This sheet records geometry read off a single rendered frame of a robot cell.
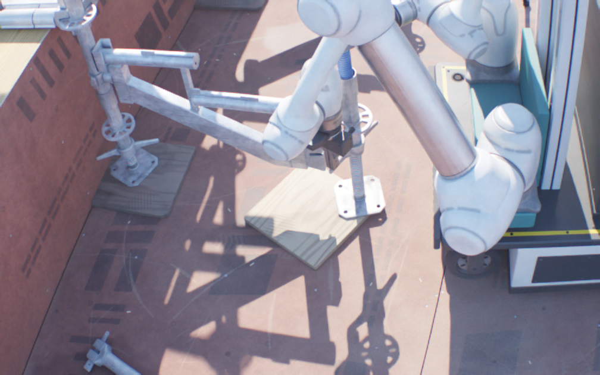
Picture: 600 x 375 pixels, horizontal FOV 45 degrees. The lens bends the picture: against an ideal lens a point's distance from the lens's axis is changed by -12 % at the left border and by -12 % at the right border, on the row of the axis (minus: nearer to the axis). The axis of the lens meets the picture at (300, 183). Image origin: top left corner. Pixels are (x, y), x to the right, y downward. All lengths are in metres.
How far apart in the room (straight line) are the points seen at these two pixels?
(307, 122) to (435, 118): 0.40
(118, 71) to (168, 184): 0.50
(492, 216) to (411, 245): 0.76
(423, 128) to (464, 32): 0.49
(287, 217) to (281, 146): 0.64
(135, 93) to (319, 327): 0.90
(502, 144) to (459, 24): 0.39
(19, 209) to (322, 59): 1.05
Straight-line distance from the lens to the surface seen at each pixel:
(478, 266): 2.31
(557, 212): 2.18
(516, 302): 2.37
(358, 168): 2.43
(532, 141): 1.87
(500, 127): 1.85
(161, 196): 2.70
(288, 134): 1.94
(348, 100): 2.20
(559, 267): 2.23
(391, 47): 1.57
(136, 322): 2.47
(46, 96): 2.44
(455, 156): 1.70
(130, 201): 2.72
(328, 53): 1.83
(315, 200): 2.57
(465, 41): 2.08
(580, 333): 2.35
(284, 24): 3.23
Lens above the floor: 2.04
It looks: 51 degrees down
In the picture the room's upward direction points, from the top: 11 degrees counter-clockwise
